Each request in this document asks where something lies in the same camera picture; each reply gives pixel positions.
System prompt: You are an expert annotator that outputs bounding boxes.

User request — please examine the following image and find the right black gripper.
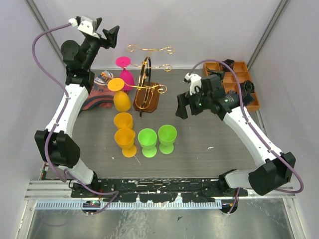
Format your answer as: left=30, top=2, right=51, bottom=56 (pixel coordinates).
left=175, top=86, right=212, bottom=120

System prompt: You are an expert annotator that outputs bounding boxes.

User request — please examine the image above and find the pink plastic wine glass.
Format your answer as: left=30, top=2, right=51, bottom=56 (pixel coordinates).
left=115, top=56, right=135, bottom=93

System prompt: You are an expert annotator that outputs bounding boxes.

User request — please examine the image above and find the yellow plastic wine glass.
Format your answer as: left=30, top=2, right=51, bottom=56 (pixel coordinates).
left=108, top=78, right=131, bottom=112

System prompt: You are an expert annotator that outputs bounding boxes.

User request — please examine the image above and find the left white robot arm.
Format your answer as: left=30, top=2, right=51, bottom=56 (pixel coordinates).
left=34, top=25, right=120, bottom=197

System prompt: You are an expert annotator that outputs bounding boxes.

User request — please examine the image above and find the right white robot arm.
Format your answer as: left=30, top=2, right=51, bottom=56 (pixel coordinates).
left=175, top=74, right=296, bottom=196

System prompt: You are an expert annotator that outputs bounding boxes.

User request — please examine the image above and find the green wine glass right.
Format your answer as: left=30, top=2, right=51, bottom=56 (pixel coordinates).
left=158, top=124, right=177, bottom=154

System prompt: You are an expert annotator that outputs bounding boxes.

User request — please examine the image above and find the green wine glass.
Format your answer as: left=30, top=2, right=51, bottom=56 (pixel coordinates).
left=158, top=124, right=177, bottom=154
left=138, top=128, right=158, bottom=158

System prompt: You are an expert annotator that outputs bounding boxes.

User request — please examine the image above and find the green wine glass left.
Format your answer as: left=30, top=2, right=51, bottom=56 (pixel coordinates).
left=138, top=128, right=158, bottom=158

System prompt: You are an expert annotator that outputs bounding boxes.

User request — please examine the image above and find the orange wine glass rear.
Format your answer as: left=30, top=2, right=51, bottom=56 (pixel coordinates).
left=113, top=112, right=133, bottom=129

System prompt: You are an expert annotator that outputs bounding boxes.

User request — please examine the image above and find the orange wine glass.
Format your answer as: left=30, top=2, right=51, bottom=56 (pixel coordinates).
left=114, top=128, right=137, bottom=158
left=113, top=112, right=133, bottom=129

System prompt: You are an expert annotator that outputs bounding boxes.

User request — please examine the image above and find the orange wine glass front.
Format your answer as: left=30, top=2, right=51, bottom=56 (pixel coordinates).
left=114, top=128, right=137, bottom=158

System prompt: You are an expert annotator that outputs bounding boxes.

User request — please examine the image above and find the black crumpled item left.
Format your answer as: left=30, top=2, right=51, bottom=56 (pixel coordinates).
left=207, top=70, right=225, bottom=79

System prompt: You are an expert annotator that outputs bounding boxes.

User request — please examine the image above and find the black crumpled item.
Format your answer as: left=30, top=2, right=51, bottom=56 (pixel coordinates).
left=207, top=70, right=225, bottom=79
left=227, top=91, right=254, bottom=107
left=242, top=80, right=255, bottom=93
left=223, top=59, right=235, bottom=69

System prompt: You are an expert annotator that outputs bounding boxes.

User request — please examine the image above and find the orange compartment tray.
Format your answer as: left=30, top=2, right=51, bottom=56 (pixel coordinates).
left=203, top=61, right=260, bottom=112

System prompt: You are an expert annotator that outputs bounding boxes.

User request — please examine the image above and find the black crumpled item top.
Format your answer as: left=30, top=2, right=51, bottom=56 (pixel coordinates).
left=223, top=59, right=235, bottom=69

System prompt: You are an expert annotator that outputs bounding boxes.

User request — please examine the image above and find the red printed cloth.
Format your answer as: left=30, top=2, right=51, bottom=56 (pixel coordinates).
left=80, top=70, right=115, bottom=111

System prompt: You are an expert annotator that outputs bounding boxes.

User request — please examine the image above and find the black crumpled item bottom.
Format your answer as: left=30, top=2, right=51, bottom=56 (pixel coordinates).
left=227, top=91, right=254, bottom=107

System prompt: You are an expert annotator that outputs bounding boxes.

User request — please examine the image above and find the black crumpled item right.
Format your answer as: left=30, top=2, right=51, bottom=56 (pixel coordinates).
left=242, top=80, right=255, bottom=93

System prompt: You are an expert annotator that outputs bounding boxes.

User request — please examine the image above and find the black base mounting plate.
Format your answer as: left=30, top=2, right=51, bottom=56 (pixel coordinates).
left=68, top=178, right=249, bottom=203

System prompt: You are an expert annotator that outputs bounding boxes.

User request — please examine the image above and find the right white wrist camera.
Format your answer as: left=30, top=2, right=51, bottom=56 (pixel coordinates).
left=184, top=73, right=202, bottom=95

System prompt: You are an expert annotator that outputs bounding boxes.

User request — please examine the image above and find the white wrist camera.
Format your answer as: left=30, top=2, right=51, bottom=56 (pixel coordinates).
left=184, top=73, right=202, bottom=95
left=68, top=15, right=102, bottom=38

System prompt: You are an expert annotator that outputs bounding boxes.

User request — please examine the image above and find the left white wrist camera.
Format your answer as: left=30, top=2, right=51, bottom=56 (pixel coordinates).
left=68, top=15, right=102, bottom=38

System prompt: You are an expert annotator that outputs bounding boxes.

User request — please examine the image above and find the gold wire wine glass rack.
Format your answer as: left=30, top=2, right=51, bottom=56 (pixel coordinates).
left=127, top=44, right=175, bottom=117

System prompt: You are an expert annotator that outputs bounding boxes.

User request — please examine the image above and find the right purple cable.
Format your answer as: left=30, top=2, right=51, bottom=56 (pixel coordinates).
left=189, top=59, right=305, bottom=216

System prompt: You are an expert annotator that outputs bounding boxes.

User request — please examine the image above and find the aluminium frame rail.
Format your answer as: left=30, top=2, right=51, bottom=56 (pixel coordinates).
left=24, top=178, right=297, bottom=200

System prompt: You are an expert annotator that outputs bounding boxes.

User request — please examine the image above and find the slotted grey cable duct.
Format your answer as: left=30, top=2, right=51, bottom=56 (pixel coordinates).
left=35, top=200, right=222, bottom=211

